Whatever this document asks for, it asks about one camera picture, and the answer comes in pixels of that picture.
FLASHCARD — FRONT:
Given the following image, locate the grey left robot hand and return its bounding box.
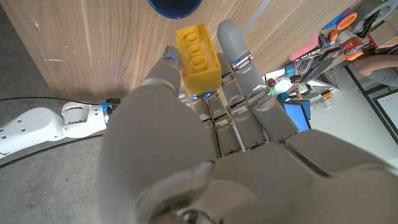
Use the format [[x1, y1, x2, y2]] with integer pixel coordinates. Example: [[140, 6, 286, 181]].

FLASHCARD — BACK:
[[98, 19, 398, 224]]

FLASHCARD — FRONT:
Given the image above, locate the yellow lego brick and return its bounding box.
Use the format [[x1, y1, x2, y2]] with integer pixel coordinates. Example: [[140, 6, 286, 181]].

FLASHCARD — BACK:
[[175, 23, 222, 96]]

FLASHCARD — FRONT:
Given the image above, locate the dark blue mug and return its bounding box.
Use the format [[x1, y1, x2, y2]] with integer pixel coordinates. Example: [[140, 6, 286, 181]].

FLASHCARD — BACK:
[[147, 0, 203, 19]]

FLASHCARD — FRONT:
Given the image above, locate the black computer monitor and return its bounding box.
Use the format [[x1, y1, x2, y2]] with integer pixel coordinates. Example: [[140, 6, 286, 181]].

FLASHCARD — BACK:
[[281, 101, 312, 132]]

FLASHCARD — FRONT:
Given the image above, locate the small blue cylinder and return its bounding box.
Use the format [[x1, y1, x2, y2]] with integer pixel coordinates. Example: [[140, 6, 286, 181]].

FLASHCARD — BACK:
[[284, 63, 298, 77]]

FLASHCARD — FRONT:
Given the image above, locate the pink cloth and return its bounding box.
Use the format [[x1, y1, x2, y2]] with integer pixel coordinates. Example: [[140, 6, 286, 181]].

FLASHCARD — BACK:
[[288, 32, 321, 62]]

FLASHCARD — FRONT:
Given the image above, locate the black keyboard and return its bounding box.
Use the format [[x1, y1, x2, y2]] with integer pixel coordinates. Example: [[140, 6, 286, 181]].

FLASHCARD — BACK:
[[300, 48, 343, 83]]

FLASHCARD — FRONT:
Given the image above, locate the red drink can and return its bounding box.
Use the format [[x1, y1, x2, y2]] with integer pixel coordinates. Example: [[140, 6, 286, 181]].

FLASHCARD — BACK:
[[337, 29, 364, 62]]

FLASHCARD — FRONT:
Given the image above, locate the seated person in grey shirt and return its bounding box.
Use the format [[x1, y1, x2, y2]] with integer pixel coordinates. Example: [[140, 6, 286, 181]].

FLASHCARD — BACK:
[[353, 43, 398, 88]]

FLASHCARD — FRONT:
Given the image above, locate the small cardboard box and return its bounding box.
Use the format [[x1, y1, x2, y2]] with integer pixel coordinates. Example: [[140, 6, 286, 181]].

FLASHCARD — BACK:
[[368, 20, 398, 50]]

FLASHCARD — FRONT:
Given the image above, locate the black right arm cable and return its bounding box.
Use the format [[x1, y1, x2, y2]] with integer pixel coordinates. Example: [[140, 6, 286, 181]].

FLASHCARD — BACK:
[[0, 96, 108, 106]]

